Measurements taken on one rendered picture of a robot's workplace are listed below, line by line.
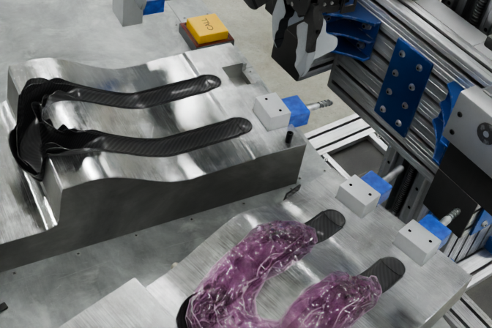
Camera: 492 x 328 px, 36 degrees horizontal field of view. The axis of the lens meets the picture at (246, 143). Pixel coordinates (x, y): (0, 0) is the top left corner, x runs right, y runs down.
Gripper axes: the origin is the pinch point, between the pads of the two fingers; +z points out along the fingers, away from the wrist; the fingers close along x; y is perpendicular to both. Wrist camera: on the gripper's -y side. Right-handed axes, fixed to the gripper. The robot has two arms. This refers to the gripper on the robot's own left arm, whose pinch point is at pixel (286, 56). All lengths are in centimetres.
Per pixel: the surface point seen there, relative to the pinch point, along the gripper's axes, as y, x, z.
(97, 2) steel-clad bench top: -11, 49, 21
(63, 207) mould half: -35.2, -6.9, 11.2
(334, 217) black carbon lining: 0.7, -18.3, 15.8
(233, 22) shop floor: 71, 133, 101
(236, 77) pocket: 0.5, 13.3, 14.6
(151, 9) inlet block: -9.4, 27.0, 8.3
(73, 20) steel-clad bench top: -18, 45, 21
